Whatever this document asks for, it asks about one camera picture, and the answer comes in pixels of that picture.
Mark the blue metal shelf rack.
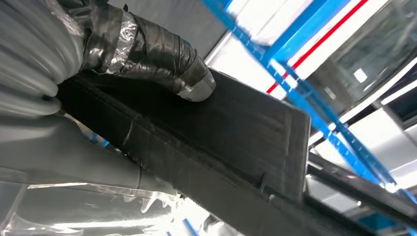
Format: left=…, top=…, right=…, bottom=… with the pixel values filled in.
left=200, top=0, right=417, bottom=236

